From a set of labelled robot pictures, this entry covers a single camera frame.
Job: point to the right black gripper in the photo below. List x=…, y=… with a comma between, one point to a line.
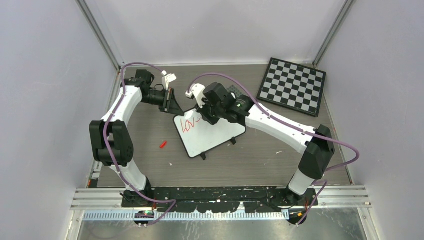
x=213, y=120

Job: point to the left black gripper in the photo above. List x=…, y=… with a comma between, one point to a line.
x=170, y=104

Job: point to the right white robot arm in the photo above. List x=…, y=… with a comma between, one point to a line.
x=215, y=103

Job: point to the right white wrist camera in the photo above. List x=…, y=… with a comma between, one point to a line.
x=196, y=91

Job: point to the black white checkerboard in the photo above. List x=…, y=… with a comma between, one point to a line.
x=293, y=86

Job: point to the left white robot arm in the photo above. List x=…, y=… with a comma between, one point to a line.
x=111, y=142

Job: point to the grey lego baseplate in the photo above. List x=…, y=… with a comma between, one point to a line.
x=234, y=91

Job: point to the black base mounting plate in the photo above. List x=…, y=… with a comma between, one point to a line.
x=219, y=200

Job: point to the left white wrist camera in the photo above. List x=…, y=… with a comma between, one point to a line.
x=167, y=78

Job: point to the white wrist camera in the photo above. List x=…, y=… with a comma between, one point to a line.
x=196, y=91
x=167, y=78

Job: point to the white whiteboard with black frame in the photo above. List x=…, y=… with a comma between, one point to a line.
x=198, y=136

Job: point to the red marker cap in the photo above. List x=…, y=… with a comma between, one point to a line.
x=163, y=144

